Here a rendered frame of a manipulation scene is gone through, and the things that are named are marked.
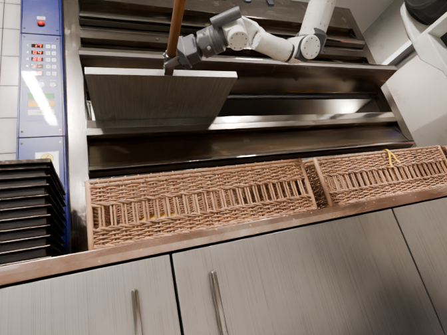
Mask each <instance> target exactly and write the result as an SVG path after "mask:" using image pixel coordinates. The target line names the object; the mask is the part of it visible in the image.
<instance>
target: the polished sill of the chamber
mask: <svg viewBox="0 0 447 335"><path fill-rule="evenodd" d="M392 117H394V114H393V113H392V112H369V113H345V114H298V115H274V116H227V117H203V118H156V119H132V120H86V129H93V128H128V127H147V126H181V125H199V124H234V123H252V122H286V121H304V120H339V119H357V118H392Z"/></svg>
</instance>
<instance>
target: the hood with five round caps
mask: <svg viewBox="0 0 447 335"><path fill-rule="evenodd" d="M78 2H79V3H80V4H87V5H99V6H105V7H117V8H124V9H135V10H142V11H154V12H161V13H173V8H174V0H78ZM308 4H309V3H306V2H300V1H292V0H186V4H185V8H184V15H191V16H197V17H209V18H212V17H214V16H216V15H219V14H220V13H223V12H225V11H228V10H230V9H233V8H234V7H237V6H239V10H240V11H241V16H243V17H246V18H248V19H250V20H252V21H255V22H256V23H265V24H271V25H283V26H290V27H301V26H302V24H303V20H304V17H305V13H306V10H307V7H308ZM351 30H352V27H351V24H350V23H349V20H348V19H347V16H346V15H345V12H344V11H343V8H341V7H335V8H334V10H333V14H332V16H331V20H330V22H329V26H328V28H327V31H338V32H345V33H349V32H350V31H351Z"/></svg>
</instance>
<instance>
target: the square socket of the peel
mask: <svg viewBox="0 0 447 335"><path fill-rule="evenodd" d="M166 52H167V50H166ZM166 52H165V56H164V63H165V62H167V61H169V60H171V59H173V58H174V57H176V55H175V56H174V57H170V56H168V55H167V53H166ZM174 67H175V66H172V67H170V68H167V67H166V66H165V64H164V65H163V71H164V75H173V73H174Z"/></svg>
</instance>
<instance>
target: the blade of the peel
mask: <svg viewBox="0 0 447 335"><path fill-rule="evenodd" d="M84 72H85V77H86V83H87V86H88V91H89V95H90V101H91V104H92V110H93V113H94V119H95V120H132V119H156V118H203V117H217V116H218V114H219V113H220V110H221V109H222V106H223V105H224V102H225V100H226V98H227V96H228V94H229V93H230V91H231V89H232V87H233V85H234V83H235V81H236V79H237V74H236V72H228V71H204V70H174V73H173V75H164V71H163V70H160V69H137V68H93V67H85V68H84Z"/></svg>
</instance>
